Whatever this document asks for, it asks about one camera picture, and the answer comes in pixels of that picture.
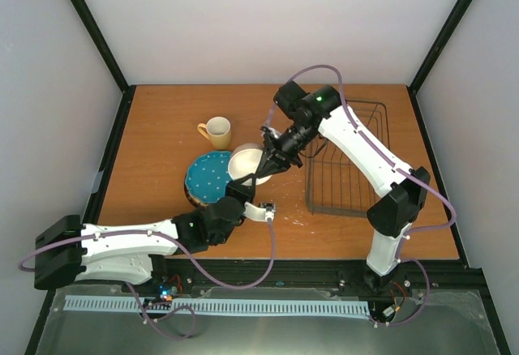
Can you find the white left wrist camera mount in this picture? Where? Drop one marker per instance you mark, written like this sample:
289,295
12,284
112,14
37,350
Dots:
264,212

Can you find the cream ceramic bowl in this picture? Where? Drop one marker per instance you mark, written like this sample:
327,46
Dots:
244,160

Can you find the black striped plate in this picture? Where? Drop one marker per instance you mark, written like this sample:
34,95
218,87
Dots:
193,200

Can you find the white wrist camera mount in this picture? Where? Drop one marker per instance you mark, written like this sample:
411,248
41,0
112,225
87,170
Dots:
269,132
264,212

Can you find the metal floor plate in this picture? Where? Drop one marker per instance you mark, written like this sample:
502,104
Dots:
435,322

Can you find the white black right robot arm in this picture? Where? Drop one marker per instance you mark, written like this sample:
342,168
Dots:
401,189

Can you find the white slotted cable duct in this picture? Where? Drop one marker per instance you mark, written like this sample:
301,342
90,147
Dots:
225,307

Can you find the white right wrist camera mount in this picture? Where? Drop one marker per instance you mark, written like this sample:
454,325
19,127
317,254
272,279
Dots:
269,132

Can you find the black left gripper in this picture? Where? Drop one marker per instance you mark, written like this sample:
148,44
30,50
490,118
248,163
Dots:
237,188

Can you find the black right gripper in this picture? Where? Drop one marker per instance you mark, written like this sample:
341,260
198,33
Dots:
273,160

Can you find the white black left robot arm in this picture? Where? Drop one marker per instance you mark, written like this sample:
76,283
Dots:
71,251

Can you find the dark wire dish rack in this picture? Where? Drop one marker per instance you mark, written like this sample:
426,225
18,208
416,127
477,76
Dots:
333,184

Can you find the teal polka dot plate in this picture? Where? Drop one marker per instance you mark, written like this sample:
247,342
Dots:
207,177

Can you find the yellow ceramic mug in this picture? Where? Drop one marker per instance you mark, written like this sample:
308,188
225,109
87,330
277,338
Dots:
217,131

